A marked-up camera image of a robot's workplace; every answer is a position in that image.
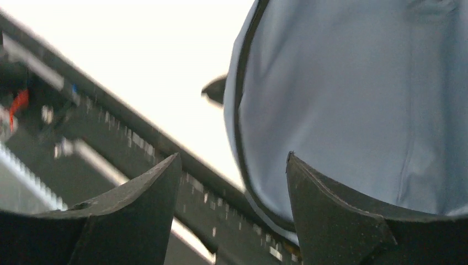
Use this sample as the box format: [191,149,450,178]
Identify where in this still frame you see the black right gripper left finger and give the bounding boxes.
[1,153,182,264]

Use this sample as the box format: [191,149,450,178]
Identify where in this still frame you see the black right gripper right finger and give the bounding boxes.
[286,152,467,264]

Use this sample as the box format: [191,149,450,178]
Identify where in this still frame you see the blue student backpack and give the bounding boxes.
[224,0,467,243]

